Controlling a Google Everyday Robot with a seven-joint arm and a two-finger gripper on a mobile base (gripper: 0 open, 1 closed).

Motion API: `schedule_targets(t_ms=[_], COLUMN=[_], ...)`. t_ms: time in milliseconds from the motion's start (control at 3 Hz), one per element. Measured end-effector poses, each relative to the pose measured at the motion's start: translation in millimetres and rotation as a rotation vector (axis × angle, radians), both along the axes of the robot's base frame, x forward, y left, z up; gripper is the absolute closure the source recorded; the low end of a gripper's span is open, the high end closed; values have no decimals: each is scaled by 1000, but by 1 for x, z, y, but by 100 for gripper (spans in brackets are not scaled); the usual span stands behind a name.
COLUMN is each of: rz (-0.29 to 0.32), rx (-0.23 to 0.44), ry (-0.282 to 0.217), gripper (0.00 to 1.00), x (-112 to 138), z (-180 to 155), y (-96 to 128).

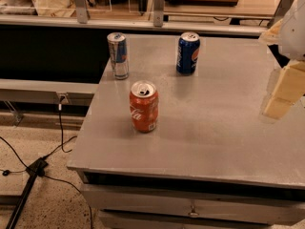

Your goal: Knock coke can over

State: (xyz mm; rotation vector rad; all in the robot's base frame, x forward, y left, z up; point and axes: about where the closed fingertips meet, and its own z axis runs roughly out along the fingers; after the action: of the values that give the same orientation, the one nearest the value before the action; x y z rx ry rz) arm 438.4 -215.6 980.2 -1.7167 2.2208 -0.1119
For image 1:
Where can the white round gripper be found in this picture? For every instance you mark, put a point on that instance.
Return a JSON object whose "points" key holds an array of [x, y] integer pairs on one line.
{"points": [[294, 37]]}

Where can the orange coke can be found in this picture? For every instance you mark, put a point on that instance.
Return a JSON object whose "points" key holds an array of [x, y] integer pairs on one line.
{"points": [[144, 102]]}

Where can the blue pepsi can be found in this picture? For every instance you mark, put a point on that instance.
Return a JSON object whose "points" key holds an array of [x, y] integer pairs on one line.
{"points": [[188, 51]]}

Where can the silver blue red bull can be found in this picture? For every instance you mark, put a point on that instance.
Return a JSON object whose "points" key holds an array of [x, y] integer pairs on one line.
{"points": [[119, 55]]}

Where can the grey metal drawer cabinet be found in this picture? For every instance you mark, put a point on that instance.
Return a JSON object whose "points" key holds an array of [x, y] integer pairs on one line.
{"points": [[194, 199]]}

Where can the black metal floor stand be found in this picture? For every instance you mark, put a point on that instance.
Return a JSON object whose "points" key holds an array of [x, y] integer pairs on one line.
{"points": [[35, 170]]}

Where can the grey metal rail frame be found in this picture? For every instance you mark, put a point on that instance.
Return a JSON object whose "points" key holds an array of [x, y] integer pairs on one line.
{"points": [[209, 20]]}

